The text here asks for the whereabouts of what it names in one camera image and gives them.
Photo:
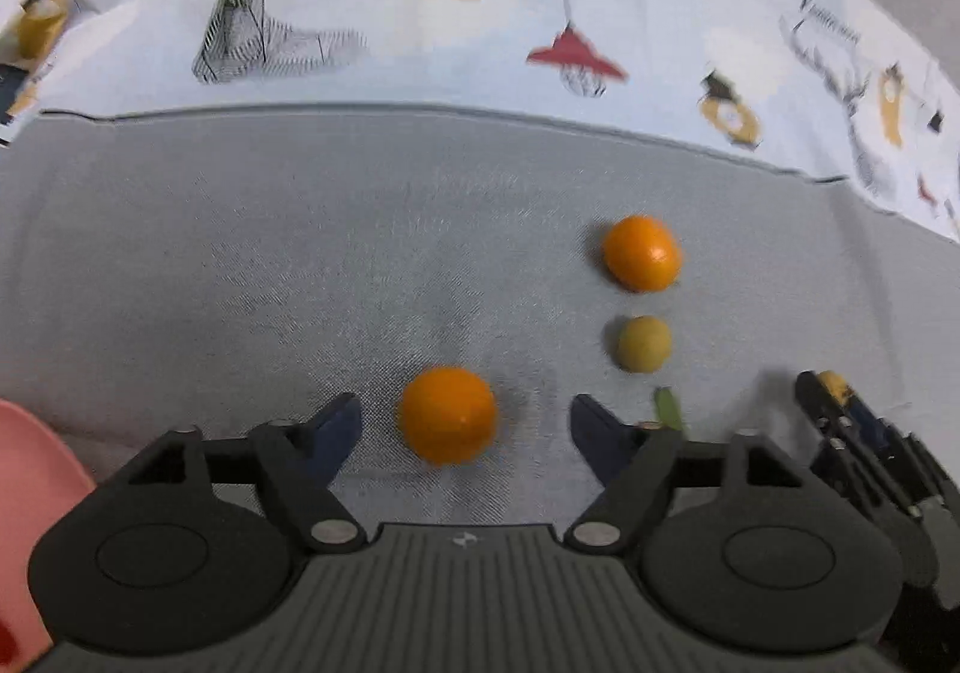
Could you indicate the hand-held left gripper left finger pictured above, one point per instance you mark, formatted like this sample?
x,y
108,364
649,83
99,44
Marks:
x,y
335,436

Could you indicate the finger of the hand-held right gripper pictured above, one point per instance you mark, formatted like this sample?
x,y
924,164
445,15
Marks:
x,y
862,485
900,448

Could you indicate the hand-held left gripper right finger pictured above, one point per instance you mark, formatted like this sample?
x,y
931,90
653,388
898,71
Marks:
x,y
600,440

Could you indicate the small orange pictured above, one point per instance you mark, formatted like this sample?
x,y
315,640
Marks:
x,y
643,253
448,424

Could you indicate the pink plate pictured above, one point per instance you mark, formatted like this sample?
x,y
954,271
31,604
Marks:
x,y
34,493

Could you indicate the small green leaf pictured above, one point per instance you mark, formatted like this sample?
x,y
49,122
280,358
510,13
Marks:
x,y
668,409

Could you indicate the grey bed sheet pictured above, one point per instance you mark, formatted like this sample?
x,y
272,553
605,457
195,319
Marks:
x,y
262,253

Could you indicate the grey white printed duvet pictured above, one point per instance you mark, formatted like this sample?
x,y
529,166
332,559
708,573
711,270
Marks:
x,y
465,5

